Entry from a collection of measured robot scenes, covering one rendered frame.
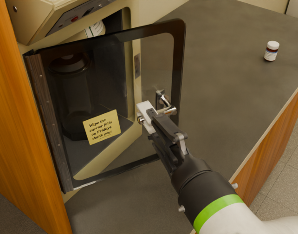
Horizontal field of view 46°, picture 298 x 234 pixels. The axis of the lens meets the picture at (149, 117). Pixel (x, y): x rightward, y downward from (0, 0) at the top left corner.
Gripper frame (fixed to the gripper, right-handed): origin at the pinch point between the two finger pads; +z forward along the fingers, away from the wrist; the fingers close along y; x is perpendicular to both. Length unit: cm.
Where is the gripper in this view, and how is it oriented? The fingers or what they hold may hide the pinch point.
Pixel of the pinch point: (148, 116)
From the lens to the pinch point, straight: 75.1
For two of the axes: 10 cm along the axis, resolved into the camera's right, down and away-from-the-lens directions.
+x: -9.0, 3.0, -3.2
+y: 0.0, -7.3, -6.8
